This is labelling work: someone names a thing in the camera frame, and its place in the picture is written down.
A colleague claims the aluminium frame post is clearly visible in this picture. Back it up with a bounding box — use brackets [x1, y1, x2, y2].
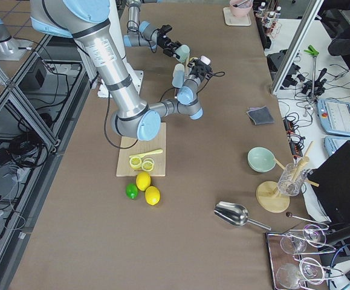
[270, 0, 323, 96]

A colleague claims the pink bowl of ice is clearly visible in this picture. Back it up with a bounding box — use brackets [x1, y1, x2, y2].
[229, 0, 253, 18]

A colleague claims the cream tray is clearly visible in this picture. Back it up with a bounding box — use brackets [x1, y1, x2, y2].
[223, 7, 251, 27]

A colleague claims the bamboo cutting board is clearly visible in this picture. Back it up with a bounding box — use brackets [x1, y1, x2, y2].
[116, 123, 166, 177]

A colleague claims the white wire cup rack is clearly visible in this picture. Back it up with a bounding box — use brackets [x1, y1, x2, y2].
[172, 57, 201, 105]

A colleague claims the green bowl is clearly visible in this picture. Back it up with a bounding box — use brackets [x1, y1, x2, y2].
[247, 147, 276, 173]

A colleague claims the pink cup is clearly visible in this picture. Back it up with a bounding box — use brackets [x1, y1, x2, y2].
[199, 56, 211, 65]

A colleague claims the lemon slice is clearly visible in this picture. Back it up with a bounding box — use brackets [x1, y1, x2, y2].
[141, 158, 155, 172]
[129, 156, 142, 170]

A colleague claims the black monitor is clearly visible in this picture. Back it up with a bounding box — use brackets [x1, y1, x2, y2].
[308, 141, 350, 224]

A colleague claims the green lime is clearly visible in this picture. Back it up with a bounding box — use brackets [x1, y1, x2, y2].
[125, 183, 139, 199]

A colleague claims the wine glass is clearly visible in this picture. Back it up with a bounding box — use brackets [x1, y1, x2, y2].
[280, 224, 326, 255]
[276, 257, 325, 289]

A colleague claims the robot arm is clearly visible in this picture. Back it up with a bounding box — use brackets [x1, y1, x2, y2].
[30, 1, 212, 141]
[123, 0, 189, 63]

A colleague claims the metal scoop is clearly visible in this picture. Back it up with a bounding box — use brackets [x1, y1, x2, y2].
[214, 201, 271, 231]

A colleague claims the blue teach pendant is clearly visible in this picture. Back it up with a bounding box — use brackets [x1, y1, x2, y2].
[324, 136, 350, 156]
[317, 99, 350, 137]

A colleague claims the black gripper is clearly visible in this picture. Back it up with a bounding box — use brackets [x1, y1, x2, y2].
[157, 36, 182, 59]
[187, 59, 213, 82]

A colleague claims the glass rack tray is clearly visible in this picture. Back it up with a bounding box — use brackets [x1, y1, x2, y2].
[265, 233, 344, 289]

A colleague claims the green cup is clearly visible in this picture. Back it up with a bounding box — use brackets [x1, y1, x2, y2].
[175, 44, 190, 63]

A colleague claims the yellow plastic knife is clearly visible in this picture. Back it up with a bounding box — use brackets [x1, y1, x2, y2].
[129, 149, 163, 158]

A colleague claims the wooden mug tree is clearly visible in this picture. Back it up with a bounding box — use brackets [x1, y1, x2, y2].
[256, 141, 319, 213]

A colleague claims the white cup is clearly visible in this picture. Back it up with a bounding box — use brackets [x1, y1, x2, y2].
[173, 63, 185, 75]

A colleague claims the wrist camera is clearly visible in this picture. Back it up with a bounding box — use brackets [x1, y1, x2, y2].
[158, 24, 172, 38]

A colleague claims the light blue cup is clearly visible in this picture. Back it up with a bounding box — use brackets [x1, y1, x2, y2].
[172, 71, 184, 88]

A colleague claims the grey cloth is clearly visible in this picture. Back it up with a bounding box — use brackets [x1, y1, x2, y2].
[247, 106, 275, 126]

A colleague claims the glass mug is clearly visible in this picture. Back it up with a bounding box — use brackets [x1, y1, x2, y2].
[277, 163, 308, 196]

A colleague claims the yellow lemon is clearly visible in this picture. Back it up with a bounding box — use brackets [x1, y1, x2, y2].
[145, 186, 161, 205]
[136, 172, 151, 192]

